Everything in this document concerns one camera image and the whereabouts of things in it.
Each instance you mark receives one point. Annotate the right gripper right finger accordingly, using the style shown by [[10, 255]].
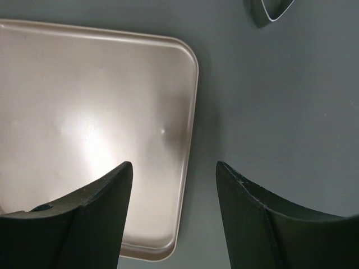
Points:
[[264, 230]]

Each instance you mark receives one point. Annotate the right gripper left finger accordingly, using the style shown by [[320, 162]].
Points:
[[83, 229]]

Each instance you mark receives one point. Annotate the gold tin lid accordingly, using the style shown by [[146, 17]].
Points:
[[78, 101]]

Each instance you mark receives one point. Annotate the metal tongs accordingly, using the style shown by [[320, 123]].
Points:
[[263, 16]]

